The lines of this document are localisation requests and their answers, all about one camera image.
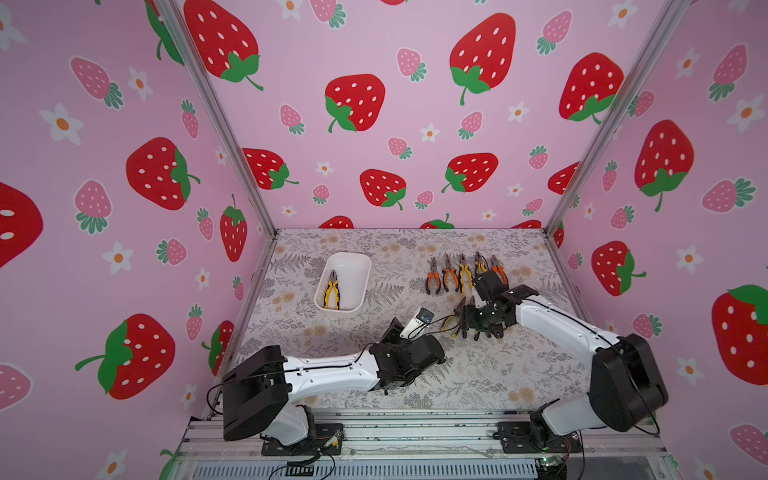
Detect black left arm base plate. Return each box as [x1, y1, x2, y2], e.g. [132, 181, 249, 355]
[261, 423, 345, 457]

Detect yellow black combination pliers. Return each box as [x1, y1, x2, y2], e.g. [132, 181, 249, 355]
[323, 270, 340, 311]

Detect white plastic storage box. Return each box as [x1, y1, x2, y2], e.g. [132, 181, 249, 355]
[314, 252, 372, 317]

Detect orange black pliers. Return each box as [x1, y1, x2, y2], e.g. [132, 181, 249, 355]
[442, 254, 460, 292]

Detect floral patterned table mat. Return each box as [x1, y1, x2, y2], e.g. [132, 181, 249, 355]
[234, 229, 590, 411]

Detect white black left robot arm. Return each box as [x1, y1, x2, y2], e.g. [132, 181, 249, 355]
[221, 319, 446, 447]

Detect orange handled pliers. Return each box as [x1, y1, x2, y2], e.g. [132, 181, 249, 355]
[490, 255, 509, 287]

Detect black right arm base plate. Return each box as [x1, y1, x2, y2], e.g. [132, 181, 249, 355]
[492, 421, 583, 455]

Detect aluminium rail frame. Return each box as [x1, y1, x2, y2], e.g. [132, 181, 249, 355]
[148, 376, 696, 479]

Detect yellow black handled pliers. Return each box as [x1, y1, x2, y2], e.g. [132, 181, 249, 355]
[473, 252, 488, 277]

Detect small yellow diagonal pliers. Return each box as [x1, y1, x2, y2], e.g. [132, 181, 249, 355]
[439, 300, 465, 338]

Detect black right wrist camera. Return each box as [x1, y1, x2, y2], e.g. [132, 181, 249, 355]
[473, 271, 518, 303]

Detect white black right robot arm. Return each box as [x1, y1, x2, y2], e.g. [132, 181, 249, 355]
[457, 290, 669, 443]

